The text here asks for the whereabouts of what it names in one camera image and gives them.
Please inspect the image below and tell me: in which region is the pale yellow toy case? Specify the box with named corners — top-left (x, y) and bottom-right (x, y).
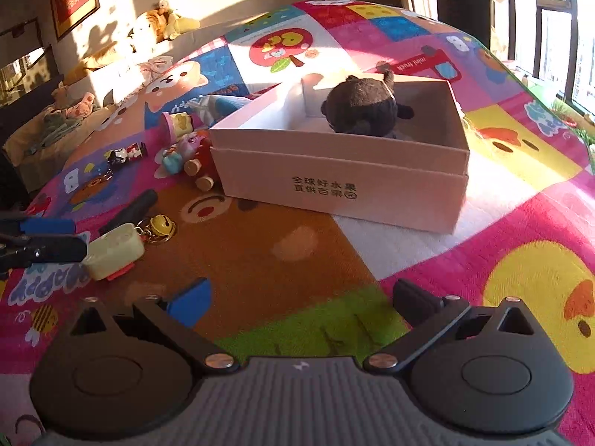
top-left (83, 223), bottom-right (145, 281)

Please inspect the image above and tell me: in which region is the yellow bell keychain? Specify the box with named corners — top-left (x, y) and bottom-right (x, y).
top-left (135, 214), bottom-right (177, 245)

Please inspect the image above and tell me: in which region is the pink pig figurine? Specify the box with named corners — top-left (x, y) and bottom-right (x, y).
top-left (154, 130), bottom-right (209, 179)

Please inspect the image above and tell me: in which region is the black cylindrical stick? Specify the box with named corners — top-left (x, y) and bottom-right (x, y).
top-left (99, 189), bottom-right (158, 235)

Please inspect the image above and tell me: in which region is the small black white figurine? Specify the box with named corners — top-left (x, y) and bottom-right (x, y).
top-left (107, 142), bottom-right (148, 169)

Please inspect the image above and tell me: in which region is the colourful cartoon play mat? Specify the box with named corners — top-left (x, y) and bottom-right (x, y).
top-left (1, 0), bottom-right (594, 445)

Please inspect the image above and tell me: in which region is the pink yellow toy cup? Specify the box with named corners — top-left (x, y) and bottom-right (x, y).
top-left (159, 112), bottom-right (202, 144)

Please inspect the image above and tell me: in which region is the pink cardboard box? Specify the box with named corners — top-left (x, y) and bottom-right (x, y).
top-left (210, 74), bottom-right (470, 234)

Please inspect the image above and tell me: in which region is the pink crumpled cloth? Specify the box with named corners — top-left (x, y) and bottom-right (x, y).
top-left (138, 54), bottom-right (173, 85)

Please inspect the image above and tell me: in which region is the blue white toy airplane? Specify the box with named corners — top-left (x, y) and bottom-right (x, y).
top-left (189, 95), bottom-right (251, 128)

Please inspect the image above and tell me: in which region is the dark brown plush toy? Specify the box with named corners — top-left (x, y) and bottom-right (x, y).
top-left (321, 70), bottom-right (415, 138)

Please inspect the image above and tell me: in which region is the tiger plush toy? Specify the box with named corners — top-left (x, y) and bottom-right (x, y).
top-left (128, 10), bottom-right (167, 52)

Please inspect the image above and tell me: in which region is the yellow plush toy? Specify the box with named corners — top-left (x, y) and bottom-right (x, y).
top-left (156, 0), bottom-right (201, 41)

